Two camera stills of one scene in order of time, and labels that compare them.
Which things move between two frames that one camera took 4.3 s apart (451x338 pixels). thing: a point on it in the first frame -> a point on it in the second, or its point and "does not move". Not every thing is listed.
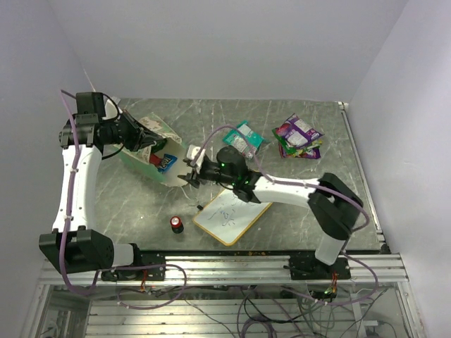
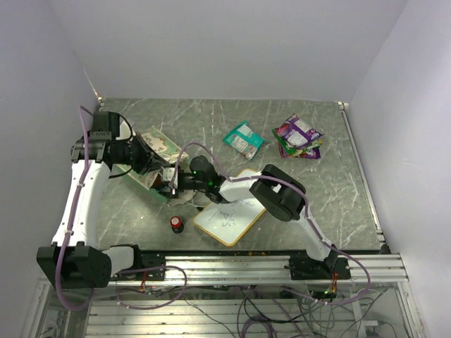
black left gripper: [139, 136] -> [148, 156]
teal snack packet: [244, 139] does not move
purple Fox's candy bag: [297, 132] does not move
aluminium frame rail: [222, 269] does not move
